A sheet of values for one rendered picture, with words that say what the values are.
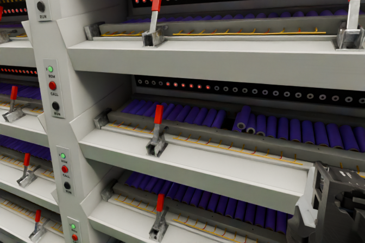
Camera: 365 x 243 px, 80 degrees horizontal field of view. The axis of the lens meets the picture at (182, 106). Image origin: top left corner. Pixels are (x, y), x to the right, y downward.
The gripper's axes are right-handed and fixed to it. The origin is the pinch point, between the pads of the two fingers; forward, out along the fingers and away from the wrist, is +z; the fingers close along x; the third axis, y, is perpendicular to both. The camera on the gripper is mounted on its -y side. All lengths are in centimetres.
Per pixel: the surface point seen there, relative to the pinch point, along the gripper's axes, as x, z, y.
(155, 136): 26.7, 5.1, 3.3
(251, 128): 10.6, 11.7, 6.6
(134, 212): 34.4, 12.6, -17.2
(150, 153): 27.5, 5.0, 0.0
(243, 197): 10.1, 5.7, -3.8
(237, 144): 12.6, 9.9, 3.7
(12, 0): 85, 12, 35
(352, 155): -4.2, 9.6, 5.1
